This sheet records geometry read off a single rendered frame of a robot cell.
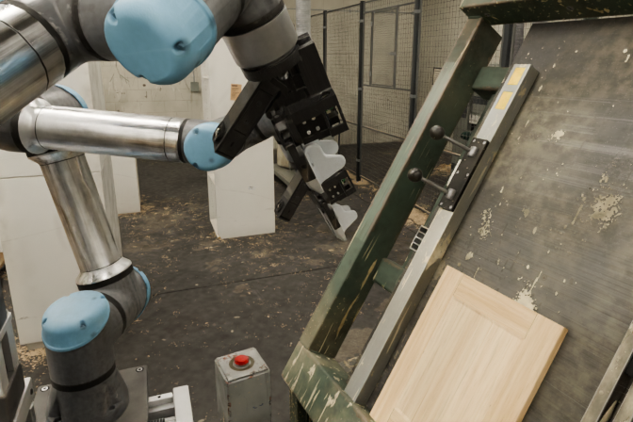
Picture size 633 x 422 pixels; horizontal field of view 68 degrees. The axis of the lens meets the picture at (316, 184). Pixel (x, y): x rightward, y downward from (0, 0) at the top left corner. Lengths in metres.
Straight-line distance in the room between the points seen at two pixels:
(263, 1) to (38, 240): 2.79
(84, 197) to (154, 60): 0.69
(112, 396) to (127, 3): 0.84
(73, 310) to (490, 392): 0.82
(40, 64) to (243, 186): 4.24
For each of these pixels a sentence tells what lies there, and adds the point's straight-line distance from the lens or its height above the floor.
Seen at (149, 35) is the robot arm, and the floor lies 1.74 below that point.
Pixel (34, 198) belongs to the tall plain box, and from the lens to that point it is 3.10.
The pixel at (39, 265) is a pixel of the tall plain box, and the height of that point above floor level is 0.55.
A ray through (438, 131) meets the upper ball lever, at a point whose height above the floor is 1.55.
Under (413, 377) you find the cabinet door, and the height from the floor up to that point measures 1.01.
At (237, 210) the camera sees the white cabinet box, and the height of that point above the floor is 0.28.
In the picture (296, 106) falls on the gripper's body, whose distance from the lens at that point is 0.55.
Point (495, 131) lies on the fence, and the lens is 1.27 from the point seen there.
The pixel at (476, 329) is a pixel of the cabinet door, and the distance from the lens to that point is 1.12.
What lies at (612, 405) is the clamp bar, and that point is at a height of 1.19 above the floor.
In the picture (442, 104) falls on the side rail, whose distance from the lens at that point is 1.45.
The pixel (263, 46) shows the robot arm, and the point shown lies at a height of 1.73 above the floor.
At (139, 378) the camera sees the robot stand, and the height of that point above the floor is 1.04.
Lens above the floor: 1.72
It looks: 15 degrees down
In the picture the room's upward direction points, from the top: straight up
